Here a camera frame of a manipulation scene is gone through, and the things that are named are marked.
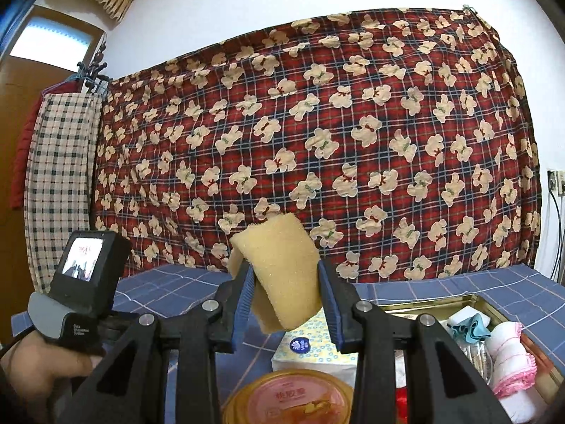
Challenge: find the dark wall cable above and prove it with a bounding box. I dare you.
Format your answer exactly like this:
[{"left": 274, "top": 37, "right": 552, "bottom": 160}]
[{"left": 547, "top": 192, "right": 564, "bottom": 281}]

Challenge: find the yellow sponge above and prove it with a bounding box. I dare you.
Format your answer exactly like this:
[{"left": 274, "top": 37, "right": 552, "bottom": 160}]
[{"left": 228, "top": 217, "right": 324, "bottom": 333}]

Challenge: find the brown wooden door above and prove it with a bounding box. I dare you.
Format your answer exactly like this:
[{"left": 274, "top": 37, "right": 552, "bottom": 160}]
[{"left": 0, "top": 55, "right": 40, "bottom": 345}]

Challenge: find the beige checkered hanging cloth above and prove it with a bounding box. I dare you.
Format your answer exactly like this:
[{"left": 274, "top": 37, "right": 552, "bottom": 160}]
[{"left": 24, "top": 90, "right": 104, "bottom": 294}]

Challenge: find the blue plaid tablecloth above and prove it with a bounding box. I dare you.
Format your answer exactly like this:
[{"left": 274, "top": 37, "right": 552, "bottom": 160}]
[{"left": 11, "top": 264, "right": 565, "bottom": 424}]

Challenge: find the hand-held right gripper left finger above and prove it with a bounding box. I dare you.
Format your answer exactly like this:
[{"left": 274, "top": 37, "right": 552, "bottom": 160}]
[{"left": 57, "top": 267, "right": 257, "bottom": 424}]

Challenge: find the gold rectangular tin box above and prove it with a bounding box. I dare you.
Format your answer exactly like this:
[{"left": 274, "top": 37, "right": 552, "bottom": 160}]
[{"left": 380, "top": 294, "right": 559, "bottom": 409}]

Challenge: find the wall socket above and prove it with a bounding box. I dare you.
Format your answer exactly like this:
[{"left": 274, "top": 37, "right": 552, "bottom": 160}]
[{"left": 546, "top": 169, "right": 565, "bottom": 195}]

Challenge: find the floral tissue box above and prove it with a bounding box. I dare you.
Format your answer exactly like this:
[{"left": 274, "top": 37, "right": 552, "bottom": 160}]
[{"left": 271, "top": 307, "right": 359, "bottom": 387}]

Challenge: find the red plaid bear print blanket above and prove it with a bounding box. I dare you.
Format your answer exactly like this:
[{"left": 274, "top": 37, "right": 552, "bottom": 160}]
[{"left": 90, "top": 6, "right": 543, "bottom": 283}]

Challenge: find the red quilted garment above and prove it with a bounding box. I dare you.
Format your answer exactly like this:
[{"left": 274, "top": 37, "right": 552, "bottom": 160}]
[{"left": 10, "top": 97, "right": 42, "bottom": 210}]

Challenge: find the pink trimmed white towel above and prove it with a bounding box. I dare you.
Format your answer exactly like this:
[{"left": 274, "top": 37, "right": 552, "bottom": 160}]
[{"left": 486, "top": 322, "right": 538, "bottom": 400}]

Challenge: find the cotton swab pack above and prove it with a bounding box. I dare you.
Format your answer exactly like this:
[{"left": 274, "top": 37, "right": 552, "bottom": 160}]
[{"left": 459, "top": 342, "right": 496, "bottom": 386}]

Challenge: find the dark wooden coat rack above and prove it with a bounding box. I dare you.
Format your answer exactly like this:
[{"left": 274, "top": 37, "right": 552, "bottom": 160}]
[{"left": 75, "top": 42, "right": 111, "bottom": 95}]

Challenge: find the round gold tin pink lid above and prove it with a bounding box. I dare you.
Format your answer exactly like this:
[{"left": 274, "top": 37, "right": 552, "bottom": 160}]
[{"left": 222, "top": 371, "right": 356, "bottom": 424}]

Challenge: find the transom window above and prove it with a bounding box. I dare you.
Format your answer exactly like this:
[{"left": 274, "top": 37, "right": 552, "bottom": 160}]
[{"left": 9, "top": 15, "right": 96, "bottom": 72}]

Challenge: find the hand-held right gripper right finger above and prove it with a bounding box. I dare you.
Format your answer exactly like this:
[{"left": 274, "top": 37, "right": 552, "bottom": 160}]
[{"left": 318, "top": 258, "right": 499, "bottom": 424}]

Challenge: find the person's left hand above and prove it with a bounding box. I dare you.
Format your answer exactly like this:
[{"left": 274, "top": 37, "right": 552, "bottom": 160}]
[{"left": 0, "top": 336, "right": 105, "bottom": 404}]

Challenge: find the teal cloth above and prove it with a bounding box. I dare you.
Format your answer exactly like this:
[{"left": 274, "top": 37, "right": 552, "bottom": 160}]
[{"left": 451, "top": 313, "right": 490, "bottom": 344}]

